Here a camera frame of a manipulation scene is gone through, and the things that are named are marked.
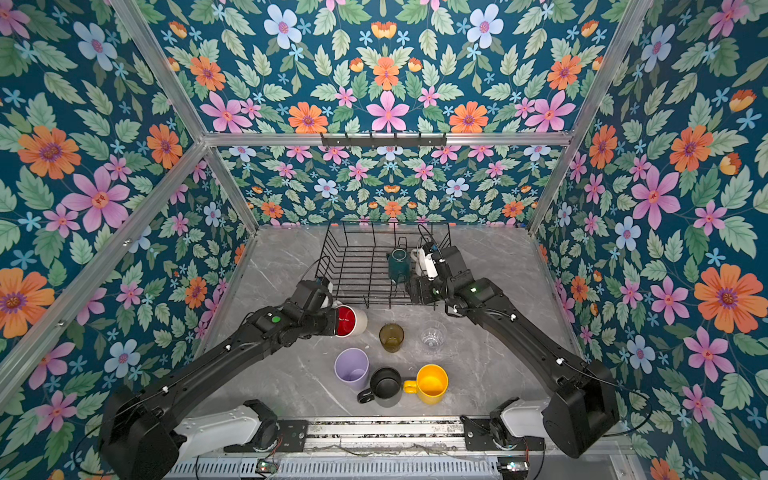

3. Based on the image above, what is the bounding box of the red interior white mug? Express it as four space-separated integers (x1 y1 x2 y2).
336 305 368 338

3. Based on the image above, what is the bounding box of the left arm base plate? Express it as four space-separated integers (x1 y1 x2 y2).
266 419 309 453

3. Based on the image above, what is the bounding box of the yellow mug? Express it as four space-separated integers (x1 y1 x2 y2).
403 364 450 405

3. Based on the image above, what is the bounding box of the black mug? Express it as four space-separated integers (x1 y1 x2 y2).
357 367 403 408

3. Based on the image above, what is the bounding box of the olive green glass cup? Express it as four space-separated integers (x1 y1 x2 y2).
379 323 405 353

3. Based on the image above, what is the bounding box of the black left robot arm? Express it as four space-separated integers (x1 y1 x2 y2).
98 279 338 479

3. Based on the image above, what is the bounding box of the white faceted mug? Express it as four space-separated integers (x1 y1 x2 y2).
411 248 438 280

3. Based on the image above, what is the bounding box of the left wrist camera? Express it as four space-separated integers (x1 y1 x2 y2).
310 277 334 310

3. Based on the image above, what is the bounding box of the green mug cream interior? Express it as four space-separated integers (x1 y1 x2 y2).
386 237 411 284

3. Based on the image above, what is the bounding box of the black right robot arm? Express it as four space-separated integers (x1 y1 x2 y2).
410 242 619 458

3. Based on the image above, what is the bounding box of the lilac plastic cup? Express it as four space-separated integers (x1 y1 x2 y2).
333 348 370 391

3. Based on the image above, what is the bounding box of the aluminium front rail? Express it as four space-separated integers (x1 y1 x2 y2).
179 415 631 457

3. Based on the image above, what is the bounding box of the black hook rail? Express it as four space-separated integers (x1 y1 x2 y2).
320 133 448 148

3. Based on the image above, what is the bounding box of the black wire dish rack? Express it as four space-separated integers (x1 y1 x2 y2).
314 221 452 308

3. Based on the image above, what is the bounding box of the clear glass cup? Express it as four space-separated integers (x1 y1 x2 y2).
420 324 447 352

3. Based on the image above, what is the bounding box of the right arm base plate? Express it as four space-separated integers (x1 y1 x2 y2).
459 415 546 452

